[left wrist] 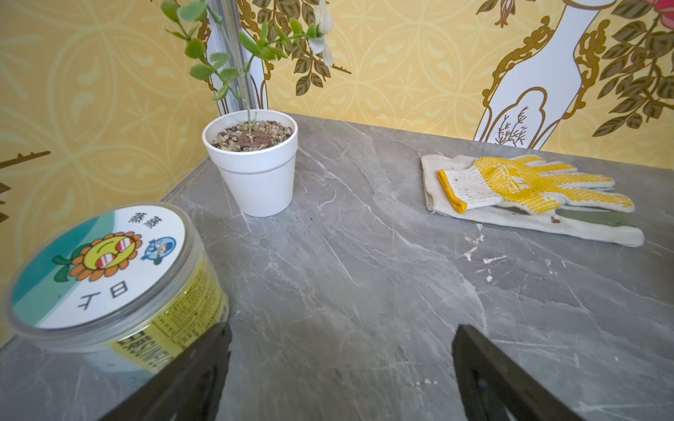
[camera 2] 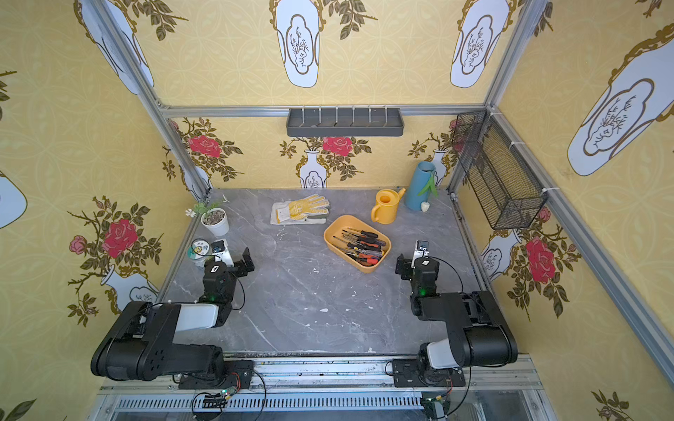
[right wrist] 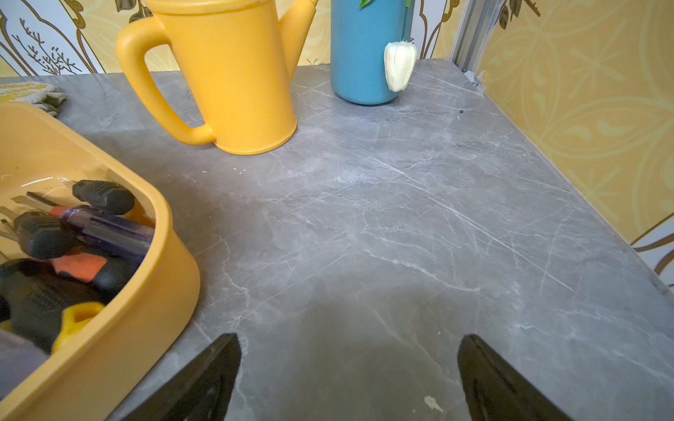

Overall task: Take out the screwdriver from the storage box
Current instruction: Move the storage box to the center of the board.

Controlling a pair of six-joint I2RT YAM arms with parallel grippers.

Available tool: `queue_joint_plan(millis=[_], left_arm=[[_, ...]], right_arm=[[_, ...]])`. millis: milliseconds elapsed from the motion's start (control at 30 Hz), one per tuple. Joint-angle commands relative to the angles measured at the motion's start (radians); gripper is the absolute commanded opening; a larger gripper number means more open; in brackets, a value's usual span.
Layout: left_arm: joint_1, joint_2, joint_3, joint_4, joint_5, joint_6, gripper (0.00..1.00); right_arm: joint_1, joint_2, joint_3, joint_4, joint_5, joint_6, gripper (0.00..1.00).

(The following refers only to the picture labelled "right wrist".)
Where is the yellow white work glove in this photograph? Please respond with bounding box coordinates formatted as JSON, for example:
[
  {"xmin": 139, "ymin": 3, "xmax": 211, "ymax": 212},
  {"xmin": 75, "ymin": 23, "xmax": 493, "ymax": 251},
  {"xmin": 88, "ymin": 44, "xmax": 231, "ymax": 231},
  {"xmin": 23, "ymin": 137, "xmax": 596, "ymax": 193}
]
[{"xmin": 1, "ymin": 82, "xmax": 67, "ymax": 117}]

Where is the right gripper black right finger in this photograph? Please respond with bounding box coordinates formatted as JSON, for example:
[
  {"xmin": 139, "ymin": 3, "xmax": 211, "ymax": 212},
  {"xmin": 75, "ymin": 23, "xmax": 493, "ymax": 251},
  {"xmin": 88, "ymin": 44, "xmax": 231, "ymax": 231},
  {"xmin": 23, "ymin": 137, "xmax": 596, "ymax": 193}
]
[{"xmin": 457, "ymin": 334, "xmax": 570, "ymax": 420}]

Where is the yellow watering can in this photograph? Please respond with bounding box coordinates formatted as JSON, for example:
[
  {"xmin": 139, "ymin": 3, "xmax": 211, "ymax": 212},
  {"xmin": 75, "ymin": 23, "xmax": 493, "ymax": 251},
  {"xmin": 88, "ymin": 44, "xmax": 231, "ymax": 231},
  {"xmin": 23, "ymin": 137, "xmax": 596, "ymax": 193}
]
[{"xmin": 116, "ymin": 1, "xmax": 317, "ymax": 155}]

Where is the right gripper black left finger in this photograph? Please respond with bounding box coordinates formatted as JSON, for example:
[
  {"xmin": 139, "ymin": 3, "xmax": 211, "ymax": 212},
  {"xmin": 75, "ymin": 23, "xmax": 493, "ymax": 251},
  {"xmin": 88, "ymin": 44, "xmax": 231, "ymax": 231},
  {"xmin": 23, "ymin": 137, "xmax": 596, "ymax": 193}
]
[{"xmin": 126, "ymin": 333, "xmax": 242, "ymax": 420}]

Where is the white artificial tulip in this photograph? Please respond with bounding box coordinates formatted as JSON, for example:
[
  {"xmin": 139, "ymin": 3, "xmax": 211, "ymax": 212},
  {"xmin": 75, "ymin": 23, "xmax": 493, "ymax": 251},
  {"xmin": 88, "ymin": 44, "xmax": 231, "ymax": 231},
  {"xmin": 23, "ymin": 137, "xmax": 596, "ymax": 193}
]
[{"xmin": 384, "ymin": 41, "xmax": 418, "ymax": 92}]

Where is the black rubber handle screwdriver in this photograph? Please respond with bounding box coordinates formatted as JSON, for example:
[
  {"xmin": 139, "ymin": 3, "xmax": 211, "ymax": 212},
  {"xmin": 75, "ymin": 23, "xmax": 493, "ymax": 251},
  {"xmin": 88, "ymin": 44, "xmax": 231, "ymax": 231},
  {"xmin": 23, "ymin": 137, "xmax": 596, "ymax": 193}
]
[{"xmin": 1, "ymin": 206, "xmax": 78, "ymax": 260}]

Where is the black yellow handle screwdriver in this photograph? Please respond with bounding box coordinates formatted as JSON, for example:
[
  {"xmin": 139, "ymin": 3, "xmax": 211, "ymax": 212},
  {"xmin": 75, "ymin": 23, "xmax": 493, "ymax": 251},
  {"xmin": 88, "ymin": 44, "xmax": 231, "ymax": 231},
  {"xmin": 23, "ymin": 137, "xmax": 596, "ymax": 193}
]
[{"xmin": 1, "ymin": 259, "xmax": 104, "ymax": 354}]

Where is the yellow plastic storage box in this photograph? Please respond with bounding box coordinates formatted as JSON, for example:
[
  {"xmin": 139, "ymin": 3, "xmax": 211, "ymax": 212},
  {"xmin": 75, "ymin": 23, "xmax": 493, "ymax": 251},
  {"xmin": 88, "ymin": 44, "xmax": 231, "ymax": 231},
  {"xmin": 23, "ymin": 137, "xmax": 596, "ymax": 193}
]
[{"xmin": 1, "ymin": 102, "xmax": 201, "ymax": 420}]

